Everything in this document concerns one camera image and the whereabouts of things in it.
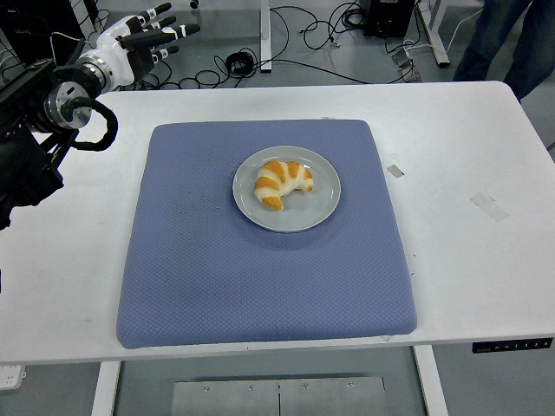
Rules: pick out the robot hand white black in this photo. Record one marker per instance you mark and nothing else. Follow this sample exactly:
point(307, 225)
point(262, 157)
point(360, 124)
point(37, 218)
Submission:
point(115, 56)

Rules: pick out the croissant bread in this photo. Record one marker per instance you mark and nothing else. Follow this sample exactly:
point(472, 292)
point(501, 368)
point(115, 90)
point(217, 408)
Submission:
point(273, 173)

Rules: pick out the grey round plate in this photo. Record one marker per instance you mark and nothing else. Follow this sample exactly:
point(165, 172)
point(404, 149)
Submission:
point(323, 203)

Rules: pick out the grey metal plate with screws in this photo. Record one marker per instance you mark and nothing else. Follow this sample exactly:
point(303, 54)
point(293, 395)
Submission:
point(277, 396)

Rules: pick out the large black equipment box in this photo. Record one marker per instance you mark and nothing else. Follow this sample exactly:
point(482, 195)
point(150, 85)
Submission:
point(30, 26)

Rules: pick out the white desk leg with foot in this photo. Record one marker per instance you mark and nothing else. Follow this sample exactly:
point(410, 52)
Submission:
point(265, 34)

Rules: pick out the blue quilted mat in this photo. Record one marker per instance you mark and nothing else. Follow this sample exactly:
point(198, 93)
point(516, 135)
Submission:
point(260, 281)

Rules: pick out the black computer case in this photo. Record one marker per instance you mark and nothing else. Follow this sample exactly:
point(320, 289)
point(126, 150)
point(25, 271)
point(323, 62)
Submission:
point(390, 17)

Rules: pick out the grey floor pedal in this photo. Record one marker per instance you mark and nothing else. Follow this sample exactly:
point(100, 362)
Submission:
point(407, 65)

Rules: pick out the small clear tape piece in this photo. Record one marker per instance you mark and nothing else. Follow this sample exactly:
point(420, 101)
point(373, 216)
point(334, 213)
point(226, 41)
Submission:
point(396, 171)

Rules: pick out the white slanted desk foot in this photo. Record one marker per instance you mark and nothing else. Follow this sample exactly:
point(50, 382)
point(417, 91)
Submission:
point(435, 34)

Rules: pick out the white table leg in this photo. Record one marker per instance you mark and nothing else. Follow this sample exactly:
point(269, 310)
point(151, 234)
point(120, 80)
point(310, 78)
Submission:
point(431, 381)
point(106, 390)

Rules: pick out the white power strip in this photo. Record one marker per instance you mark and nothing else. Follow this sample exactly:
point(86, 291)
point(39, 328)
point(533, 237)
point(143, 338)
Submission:
point(11, 377)

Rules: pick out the large clear tape piece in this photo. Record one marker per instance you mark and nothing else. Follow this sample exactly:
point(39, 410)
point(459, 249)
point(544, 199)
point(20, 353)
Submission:
point(489, 207)

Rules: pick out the person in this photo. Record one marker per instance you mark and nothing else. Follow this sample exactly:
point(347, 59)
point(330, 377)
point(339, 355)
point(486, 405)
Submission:
point(533, 43)

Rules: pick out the black table control panel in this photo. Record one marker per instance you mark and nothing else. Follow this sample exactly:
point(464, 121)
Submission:
point(511, 345)

